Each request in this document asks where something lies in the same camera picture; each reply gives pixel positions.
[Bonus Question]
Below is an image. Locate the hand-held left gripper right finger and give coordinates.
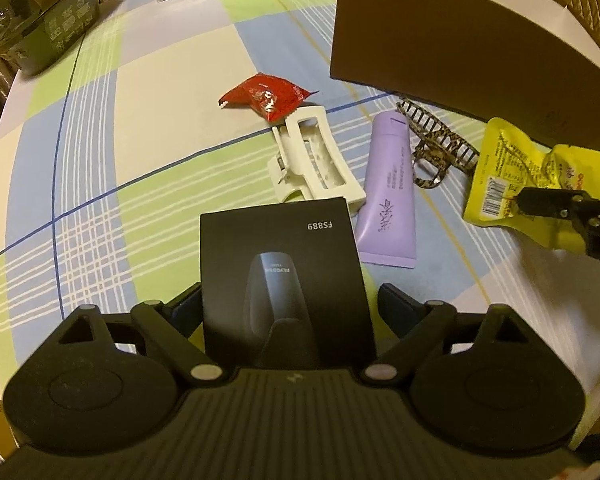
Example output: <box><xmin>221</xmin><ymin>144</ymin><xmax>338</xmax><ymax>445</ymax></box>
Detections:
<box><xmin>362</xmin><ymin>282</ymin><xmax>548</xmax><ymax>391</ymax></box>

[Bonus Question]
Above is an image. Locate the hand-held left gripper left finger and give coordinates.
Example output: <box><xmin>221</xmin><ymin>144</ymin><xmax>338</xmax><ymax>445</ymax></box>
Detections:
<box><xmin>55</xmin><ymin>282</ymin><xmax>226</xmax><ymax>391</ymax></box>

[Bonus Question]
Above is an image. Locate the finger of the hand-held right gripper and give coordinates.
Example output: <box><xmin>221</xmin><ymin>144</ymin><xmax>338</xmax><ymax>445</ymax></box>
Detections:
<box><xmin>517</xmin><ymin>187</ymin><xmax>600</xmax><ymax>266</ymax></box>

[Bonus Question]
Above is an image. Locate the yellow snack packet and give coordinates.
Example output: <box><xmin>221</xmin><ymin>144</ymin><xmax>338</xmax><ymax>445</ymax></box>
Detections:
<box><xmin>462</xmin><ymin>116</ymin><xmax>600</xmax><ymax>251</ymax></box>

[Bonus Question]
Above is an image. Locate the purple tube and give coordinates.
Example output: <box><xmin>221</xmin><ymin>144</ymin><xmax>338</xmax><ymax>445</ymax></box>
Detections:
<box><xmin>355</xmin><ymin>112</ymin><xmax>417</xmax><ymax>268</ymax></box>

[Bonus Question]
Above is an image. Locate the black shaver box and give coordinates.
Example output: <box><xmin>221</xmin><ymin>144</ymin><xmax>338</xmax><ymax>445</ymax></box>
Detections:
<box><xmin>200</xmin><ymin>197</ymin><xmax>378</xmax><ymax>368</ymax></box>

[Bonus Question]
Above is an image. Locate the leopard print hair claw clip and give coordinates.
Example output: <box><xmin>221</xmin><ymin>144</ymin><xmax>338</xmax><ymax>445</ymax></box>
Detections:
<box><xmin>396</xmin><ymin>99</ymin><xmax>481</xmax><ymax>192</ymax></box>

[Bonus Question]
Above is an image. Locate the white hair claw clip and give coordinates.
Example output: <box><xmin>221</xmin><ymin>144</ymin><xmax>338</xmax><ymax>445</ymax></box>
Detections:
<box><xmin>266</xmin><ymin>104</ymin><xmax>367</xmax><ymax>217</ymax></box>

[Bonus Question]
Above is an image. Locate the brown cardboard box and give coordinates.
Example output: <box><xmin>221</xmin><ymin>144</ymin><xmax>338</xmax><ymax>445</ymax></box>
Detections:
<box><xmin>329</xmin><ymin>0</ymin><xmax>600</xmax><ymax>158</ymax></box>

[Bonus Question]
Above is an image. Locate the red snack packet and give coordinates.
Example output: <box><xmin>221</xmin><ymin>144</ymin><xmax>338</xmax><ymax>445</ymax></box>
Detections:
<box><xmin>218</xmin><ymin>73</ymin><xmax>315</xmax><ymax>123</ymax></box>

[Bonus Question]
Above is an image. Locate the plaid cloth desktop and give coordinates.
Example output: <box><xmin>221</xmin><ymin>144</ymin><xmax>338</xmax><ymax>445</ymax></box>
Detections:
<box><xmin>0</xmin><ymin>0</ymin><xmax>600</xmax><ymax>411</ymax></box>

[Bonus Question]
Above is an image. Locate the black wrapped noodle bowl pack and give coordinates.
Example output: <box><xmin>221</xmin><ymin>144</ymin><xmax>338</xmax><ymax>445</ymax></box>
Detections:
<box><xmin>0</xmin><ymin>0</ymin><xmax>101</xmax><ymax>76</ymax></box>

